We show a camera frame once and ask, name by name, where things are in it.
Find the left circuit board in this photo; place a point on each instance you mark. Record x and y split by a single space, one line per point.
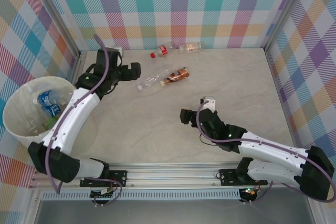
102 193

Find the aluminium frame post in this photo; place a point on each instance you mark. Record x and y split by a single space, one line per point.
56 16
286 11

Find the right circuit board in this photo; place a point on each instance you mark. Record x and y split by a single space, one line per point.
249 192

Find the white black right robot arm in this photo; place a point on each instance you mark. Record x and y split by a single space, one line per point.
273 145

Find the clear bottle peach label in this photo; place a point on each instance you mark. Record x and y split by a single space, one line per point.
191 47

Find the circuit board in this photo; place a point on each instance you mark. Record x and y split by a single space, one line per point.
102 193
249 192

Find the green label plastic bottle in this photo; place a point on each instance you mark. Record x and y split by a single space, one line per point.
50 122

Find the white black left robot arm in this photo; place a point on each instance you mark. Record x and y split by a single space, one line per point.
71 119

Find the brown coffee drink bottle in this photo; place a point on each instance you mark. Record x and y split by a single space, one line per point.
177 75

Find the red cap cola bottle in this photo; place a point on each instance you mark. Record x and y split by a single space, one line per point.
163 50

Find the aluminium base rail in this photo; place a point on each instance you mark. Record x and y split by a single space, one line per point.
170 176

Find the large clear bottle white cap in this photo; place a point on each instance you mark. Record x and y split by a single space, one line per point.
155 79

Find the cream white round bin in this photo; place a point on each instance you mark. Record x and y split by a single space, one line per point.
23 98

